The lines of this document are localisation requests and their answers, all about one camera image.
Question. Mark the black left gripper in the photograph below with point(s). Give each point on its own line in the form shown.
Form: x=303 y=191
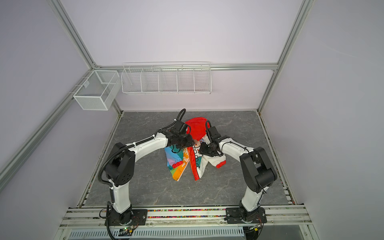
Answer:
x=189 y=143

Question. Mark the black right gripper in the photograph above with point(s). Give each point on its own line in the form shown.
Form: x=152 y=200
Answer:
x=202 y=148

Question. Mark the colourful rainbow kids jacket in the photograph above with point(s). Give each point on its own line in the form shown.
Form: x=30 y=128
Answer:
x=178 y=160

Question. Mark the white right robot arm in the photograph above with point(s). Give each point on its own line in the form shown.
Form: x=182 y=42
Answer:
x=257 y=168

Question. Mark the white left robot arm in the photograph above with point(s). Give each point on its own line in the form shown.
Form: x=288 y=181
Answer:
x=118 y=169

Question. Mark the white mesh box basket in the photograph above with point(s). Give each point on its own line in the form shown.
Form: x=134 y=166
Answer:
x=99 y=90

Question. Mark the white wire shelf basket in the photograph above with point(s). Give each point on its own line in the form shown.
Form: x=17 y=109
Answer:
x=167 y=78

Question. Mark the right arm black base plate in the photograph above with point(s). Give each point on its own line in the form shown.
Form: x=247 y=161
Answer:
x=240 y=215

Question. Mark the white vented cable duct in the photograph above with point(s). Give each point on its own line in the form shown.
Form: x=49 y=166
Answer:
x=157 y=233

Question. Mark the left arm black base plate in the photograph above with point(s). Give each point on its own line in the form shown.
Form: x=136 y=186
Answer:
x=135 y=217

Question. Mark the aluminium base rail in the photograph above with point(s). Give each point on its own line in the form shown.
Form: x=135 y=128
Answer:
x=190 y=217

